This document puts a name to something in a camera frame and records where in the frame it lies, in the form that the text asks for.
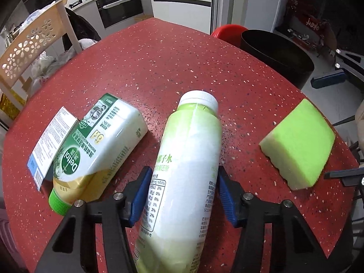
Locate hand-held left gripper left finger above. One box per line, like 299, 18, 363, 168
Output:
35, 166, 154, 273

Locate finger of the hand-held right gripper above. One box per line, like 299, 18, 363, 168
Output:
324, 169, 364, 187
310, 49, 364, 89

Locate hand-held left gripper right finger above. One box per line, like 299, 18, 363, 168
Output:
217, 165, 344, 273

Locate white green drink bottle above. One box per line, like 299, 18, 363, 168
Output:
134, 90, 223, 273

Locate black trash bin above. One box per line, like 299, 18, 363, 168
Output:
240, 29, 315, 90

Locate green sponge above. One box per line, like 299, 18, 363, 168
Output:
259, 99, 336, 191

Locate green cap detergent bottle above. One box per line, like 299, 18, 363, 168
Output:
48, 93, 148, 215

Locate red festive decorations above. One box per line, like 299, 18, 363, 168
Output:
286, 0, 337, 49

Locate white blue carton box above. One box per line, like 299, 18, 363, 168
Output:
27, 106, 78, 191

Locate red plastic stool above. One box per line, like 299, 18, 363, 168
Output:
210, 25, 248, 47

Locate yellow patterned bag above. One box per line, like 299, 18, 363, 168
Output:
0, 89, 25, 120

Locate white plastic bags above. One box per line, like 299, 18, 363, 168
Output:
28, 38, 99, 90

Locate black garbage bag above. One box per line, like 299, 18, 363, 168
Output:
65, 7, 101, 43

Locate wooden flower cutout chair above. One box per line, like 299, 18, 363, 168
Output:
0, 0, 83, 111

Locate black built-in oven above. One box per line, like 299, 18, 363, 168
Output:
95, 0, 144, 30

